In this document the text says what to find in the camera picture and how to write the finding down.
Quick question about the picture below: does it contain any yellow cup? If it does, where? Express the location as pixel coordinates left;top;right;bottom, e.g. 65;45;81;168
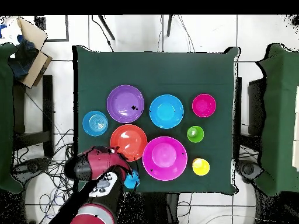
192;157;210;176

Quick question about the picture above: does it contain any dark blue bag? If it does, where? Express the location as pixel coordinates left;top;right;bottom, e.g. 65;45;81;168
9;34;39;81

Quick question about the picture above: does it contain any black square frame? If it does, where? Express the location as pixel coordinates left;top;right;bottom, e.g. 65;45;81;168
34;15;70;43

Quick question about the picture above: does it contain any large pink bowl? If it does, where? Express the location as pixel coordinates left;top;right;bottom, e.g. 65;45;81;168
142;136;188;182

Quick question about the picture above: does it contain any green cloth side table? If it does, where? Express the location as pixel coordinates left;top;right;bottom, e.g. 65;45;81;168
255;43;299;197
0;43;24;194

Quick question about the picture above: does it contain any green cup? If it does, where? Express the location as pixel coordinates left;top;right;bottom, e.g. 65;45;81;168
186;125;205;144

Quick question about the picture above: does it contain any black tripod leg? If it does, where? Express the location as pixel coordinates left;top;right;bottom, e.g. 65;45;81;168
97;15;116;41
166;14;174;37

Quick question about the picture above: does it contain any orange bowl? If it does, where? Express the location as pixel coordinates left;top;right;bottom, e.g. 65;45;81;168
110;124;148;163

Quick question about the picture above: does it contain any grey pedestal foot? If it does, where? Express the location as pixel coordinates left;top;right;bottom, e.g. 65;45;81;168
11;157;51;181
235;159;265;184

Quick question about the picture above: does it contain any small pink bowl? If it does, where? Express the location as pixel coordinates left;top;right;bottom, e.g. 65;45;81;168
192;93;217;118

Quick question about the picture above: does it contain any small translucent blue bowl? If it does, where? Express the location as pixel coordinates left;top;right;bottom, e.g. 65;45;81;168
82;110;109;137

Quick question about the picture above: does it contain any black chair frame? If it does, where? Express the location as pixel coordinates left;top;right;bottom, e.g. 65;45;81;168
233;76;243;159
12;74;55;159

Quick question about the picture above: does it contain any blue cup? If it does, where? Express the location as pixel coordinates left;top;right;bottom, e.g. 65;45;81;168
123;169;141;189

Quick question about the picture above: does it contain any cardboard box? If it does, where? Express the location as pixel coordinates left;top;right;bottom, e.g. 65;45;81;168
8;16;53;89

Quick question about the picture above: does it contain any purple bowl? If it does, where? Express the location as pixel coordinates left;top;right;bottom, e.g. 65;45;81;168
106;84;145;124

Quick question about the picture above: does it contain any dark green tablecloth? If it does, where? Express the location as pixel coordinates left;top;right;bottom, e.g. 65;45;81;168
72;44;241;194

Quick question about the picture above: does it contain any tangle of black cables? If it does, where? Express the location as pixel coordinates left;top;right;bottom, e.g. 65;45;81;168
12;128;75;221

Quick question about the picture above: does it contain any large blue bowl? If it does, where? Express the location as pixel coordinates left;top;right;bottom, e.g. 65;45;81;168
149;94;185;130

